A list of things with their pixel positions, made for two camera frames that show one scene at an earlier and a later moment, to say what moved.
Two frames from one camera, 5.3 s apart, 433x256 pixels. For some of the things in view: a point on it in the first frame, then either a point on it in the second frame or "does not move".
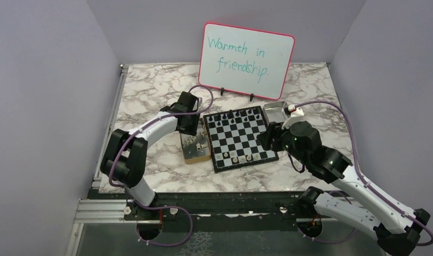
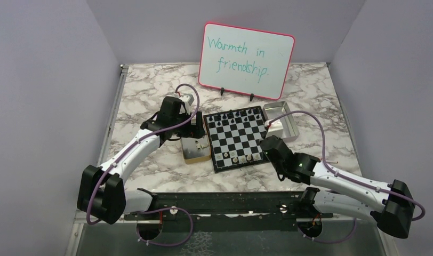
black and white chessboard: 232,136 does not move
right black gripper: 274,130 -> 261,140
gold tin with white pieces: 196,148 does not move
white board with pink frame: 245,61 does not move
